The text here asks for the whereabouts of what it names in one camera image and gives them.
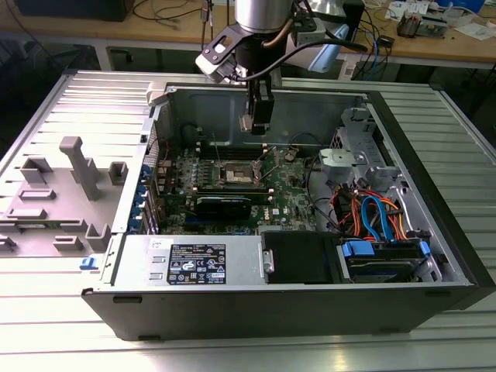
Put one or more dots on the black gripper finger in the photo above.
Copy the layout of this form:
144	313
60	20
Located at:
251	100
263	112

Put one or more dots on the round coin cell battery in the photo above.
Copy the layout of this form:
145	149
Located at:
288	156

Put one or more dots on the black graphics card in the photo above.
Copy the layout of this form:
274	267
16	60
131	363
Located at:
222	207

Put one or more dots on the small blue plastic clip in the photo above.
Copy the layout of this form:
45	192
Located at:
88	264

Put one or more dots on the grey parts rack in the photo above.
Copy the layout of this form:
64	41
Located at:
58	209

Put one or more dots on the white printed papers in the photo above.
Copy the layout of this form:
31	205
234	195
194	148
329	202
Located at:
407	7

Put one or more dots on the grey metal drive bracket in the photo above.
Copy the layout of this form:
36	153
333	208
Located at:
341	166

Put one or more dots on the silver CPU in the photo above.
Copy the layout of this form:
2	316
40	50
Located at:
245	123

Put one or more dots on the CPU socket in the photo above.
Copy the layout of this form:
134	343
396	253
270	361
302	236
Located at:
236	172

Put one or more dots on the black PC case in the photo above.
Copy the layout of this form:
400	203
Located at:
232	314

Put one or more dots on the thin metal locking lever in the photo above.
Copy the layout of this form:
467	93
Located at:
217	147
265	172

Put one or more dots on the white paper sheet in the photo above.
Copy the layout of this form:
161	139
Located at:
474	31

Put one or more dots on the black drive bay box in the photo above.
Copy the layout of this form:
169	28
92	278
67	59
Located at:
298	257

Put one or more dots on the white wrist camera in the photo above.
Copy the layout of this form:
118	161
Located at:
213	67

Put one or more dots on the blue slot retainer clip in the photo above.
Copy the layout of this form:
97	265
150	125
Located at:
145	172
134	226
141	193
136	211

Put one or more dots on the small black box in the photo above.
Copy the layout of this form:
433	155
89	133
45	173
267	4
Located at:
386	40

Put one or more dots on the hard disk in blue carrier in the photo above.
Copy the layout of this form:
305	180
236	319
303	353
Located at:
358	249

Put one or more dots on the green motherboard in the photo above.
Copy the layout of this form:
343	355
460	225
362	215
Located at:
288	193

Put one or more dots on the grey circuit device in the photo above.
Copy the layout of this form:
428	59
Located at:
434	25

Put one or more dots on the wooden desk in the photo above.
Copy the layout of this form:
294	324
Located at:
116	29

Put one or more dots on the silver power supply unit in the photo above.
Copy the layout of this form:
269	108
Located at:
135	263

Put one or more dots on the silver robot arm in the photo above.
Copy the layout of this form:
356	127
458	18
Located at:
263	15

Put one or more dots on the small copper transformer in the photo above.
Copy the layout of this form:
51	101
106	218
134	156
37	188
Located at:
408	25

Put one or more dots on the installed RAM stick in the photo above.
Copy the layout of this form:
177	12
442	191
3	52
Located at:
232	191

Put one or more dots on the black upright tower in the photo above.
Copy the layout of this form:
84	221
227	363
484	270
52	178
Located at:
356	23

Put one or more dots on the large black box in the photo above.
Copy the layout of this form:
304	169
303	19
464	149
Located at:
77	9

